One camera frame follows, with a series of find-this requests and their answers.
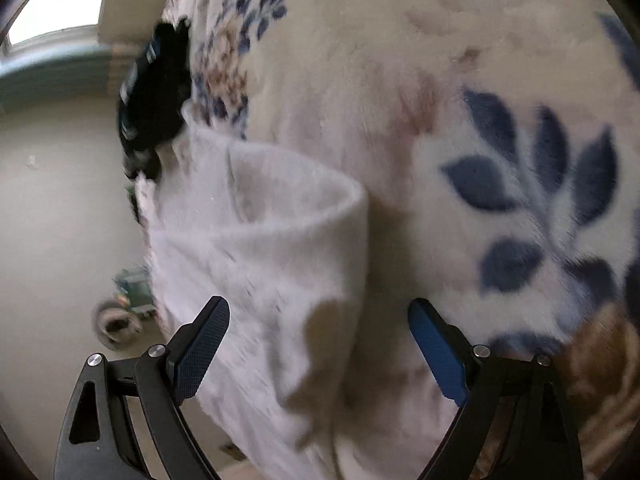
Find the floral fleece blanket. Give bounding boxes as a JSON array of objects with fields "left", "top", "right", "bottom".
[{"left": 161, "top": 0, "right": 640, "bottom": 480}]

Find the white small cloth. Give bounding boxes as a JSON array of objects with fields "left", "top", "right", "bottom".
[{"left": 131, "top": 101, "right": 370, "bottom": 480}]

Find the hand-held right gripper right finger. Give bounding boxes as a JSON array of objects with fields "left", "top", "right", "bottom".
[{"left": 407, "top": 298, "right": 585, "bottom": 480}]

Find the small wheeled cart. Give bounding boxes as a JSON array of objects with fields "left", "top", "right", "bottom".
[{"left": 91, "top": 266, "right": 157, "bottom": 346}]

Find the window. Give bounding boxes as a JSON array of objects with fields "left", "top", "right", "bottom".
[{"left": 2, "top": 0, "right": 114, "bottom": 56}]

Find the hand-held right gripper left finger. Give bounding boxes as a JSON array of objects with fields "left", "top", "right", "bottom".
[{"left": 53, "top": 296, "right": 231, "bottom": 480}]

